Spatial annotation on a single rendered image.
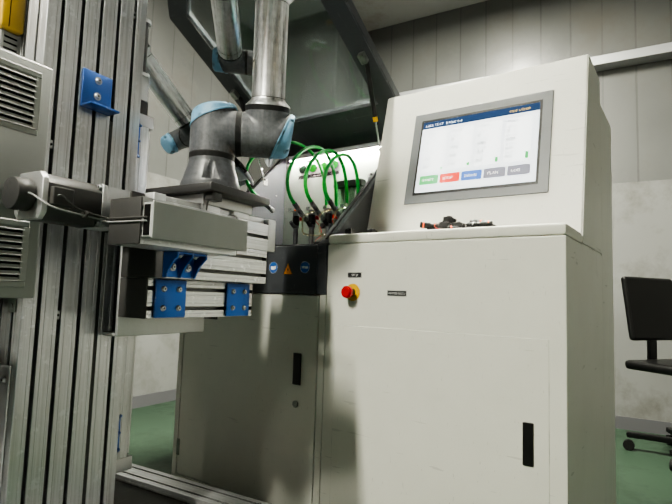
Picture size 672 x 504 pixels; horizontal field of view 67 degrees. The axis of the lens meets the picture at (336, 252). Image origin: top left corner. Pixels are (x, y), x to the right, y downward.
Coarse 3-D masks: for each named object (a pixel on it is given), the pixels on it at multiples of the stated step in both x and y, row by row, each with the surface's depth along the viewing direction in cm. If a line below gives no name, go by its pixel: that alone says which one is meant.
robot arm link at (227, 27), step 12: (216, 0) 135; (228, 0) 135; (216, 12) 140; (228, 12) 139; (216, 24) 144; (228, 24) 143; (216, 36) 150; (228, 36) 148; (240, 36) 152; (216, 48) 160; (228, 48) 152; (240, 48) 156; (216, 60) 160; (228, 60) 158; (240, 60) 160; (228, 72) 163; (240, 72) 163
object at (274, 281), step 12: (276, 252) 173; (288, 252) 170; (300, 252) 167; (312, 252) 164; (312, 264) 164; (276, 276) 172; (288, 276) 169; (300, 276) 166; (312, 276) 163; (264, 288) 175; (276, 288) 171; (288, 288) 168; (300, 288) 165; (312, 288) 163
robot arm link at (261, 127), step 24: (264, 0) 125; (288, 0) 128; (264, 24) 126; (264, 48) 127; (264, 72) 128; (264, 96) 128; (264, 120) 128; (288, 120) 130; (264, 144) 129; (288, 144) 130
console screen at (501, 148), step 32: (544, 96) 158; (416, 128) 182; (448, 128) 174; (480, 128) 167; (512, 128) 161; (544, 128) 155; (416, 160) 178; (448, 160) 170; (480, 160) 163; (512, 160) 157; (544, 160) 152; (416, 192) 173; (448, 192) 166; (480, 192) 160; (512, 192) 154; (544, 192) 148
